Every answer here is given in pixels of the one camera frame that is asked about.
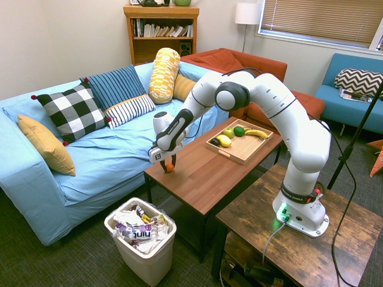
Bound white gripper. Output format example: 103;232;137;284
148;142;185;175

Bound wooden serving tray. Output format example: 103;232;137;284
205;118;274;166

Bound reddish wooden coffee table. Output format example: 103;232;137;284
143;115;285;264

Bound light blue sofa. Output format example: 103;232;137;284
0;61;230;248

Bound yellow lemon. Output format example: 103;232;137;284
216;134;233;148

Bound white navy striped pillow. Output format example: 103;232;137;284
104;94;157;130

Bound crumpled hint bottle wrapper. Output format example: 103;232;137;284
113;222;159;243

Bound mustard striped pillow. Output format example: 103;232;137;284
172;74;197;102

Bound yellow patterned bolster pillow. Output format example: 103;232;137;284
147;47;181;105

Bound yellow banana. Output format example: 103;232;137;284
242;127;269;141

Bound blue striped pillow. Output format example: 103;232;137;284
79;64;148;112

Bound white trash bin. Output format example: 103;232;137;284
104;197;177;287

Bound black white checkered pillow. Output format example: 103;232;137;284
31;81;112;146

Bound wooden bookshelf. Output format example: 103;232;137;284
123;4;200;66

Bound plain mustard pillow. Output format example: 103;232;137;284
17;114;77;177

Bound orange sectional sofa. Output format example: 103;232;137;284
180;47;326;129

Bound black cylinder under table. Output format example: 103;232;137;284
244;262;276;282

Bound rustic brown side table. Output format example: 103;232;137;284
211;163;383;287

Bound white shade floor lamp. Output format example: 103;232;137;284
235;2;263;54

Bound teal sofa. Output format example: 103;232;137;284
314;53;383;135

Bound magazine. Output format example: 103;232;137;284
338;88;373;104

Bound black white chevron pillow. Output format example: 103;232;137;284
334;68;383;99

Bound brown window blinds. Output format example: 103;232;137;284
259;0;383;49

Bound orange paper object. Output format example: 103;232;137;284
366;139;383;178

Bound grey cable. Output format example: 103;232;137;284
262;219;288;265

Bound black camera stand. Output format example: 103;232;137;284
327;85;383;191

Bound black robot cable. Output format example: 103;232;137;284
221;68;358;287

